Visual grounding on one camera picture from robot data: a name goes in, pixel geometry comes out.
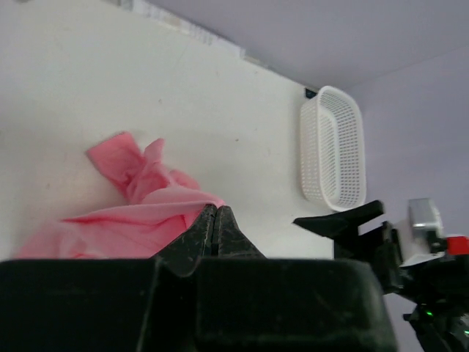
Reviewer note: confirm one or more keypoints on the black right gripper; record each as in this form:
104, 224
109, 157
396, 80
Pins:
437, 283

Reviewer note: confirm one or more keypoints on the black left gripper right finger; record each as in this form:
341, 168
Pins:
229, 241

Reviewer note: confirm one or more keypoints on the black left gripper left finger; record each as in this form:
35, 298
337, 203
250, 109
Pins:
182, 255

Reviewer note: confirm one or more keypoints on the pink t-shirt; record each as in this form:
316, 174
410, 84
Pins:
161, 204

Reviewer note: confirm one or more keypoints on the white perforated plastic basket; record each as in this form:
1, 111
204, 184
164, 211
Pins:
332, 152

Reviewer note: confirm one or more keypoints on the blue table label sticker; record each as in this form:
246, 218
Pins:
309, 94

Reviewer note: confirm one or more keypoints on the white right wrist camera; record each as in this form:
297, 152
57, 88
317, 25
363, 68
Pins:
421, 235

